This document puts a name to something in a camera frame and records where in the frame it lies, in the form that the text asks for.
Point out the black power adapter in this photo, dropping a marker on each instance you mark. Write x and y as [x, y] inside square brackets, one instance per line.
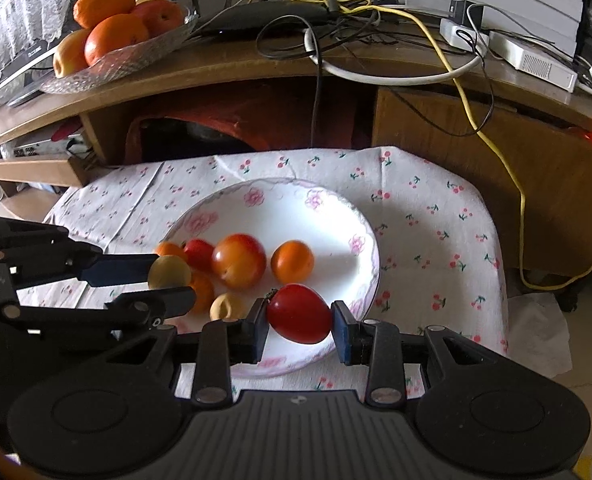
[463, 10]

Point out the white paper sheet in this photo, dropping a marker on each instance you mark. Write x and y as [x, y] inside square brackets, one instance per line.
[536, 335]

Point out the glass fruit bowl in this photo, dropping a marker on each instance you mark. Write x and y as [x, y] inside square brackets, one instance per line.
[125, 62]

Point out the cherry print tablecloth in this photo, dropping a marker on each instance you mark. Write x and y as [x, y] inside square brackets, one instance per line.
[426, 240]

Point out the large red tomato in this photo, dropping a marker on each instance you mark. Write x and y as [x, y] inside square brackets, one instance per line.
[239, 260]

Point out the orange-red cloth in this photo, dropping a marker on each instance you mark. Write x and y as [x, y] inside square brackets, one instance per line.
[276, 120]

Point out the curved wooden desk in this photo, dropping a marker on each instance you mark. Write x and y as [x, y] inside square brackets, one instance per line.
[256, 62]

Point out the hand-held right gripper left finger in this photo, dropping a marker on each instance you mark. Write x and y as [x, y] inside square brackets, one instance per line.
[258, 332]

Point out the white lace cloth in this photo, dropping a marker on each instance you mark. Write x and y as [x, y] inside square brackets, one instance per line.
[20, 5]

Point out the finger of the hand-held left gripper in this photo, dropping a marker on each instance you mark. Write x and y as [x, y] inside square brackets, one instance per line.
[120, 270]
[145, 307]

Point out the small tan round fruit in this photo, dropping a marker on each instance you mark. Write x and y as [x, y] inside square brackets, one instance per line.
[227, 306]
[169, 271]

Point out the yellow apple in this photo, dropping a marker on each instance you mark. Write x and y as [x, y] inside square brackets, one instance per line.
[70, 57]

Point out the white power strip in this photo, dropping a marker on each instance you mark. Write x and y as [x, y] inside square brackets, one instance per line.
[456, 35]

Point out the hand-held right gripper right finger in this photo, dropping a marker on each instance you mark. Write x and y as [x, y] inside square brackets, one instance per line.
[343, 335]

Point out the black monitor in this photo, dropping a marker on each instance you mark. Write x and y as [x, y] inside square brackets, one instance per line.
[25, 55]

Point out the wooden board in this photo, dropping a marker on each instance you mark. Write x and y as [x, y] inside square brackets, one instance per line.
[30, 169]

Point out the large orange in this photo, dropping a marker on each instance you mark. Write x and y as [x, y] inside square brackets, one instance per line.
[104, 4]
[117, 37]

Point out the white floral plate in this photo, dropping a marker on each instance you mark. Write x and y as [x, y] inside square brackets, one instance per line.
[296, 215]

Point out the white vented device box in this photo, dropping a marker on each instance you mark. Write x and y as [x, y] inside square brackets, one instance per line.
[531, 62]

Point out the red apple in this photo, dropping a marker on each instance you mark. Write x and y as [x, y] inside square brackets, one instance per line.
[160, 15]

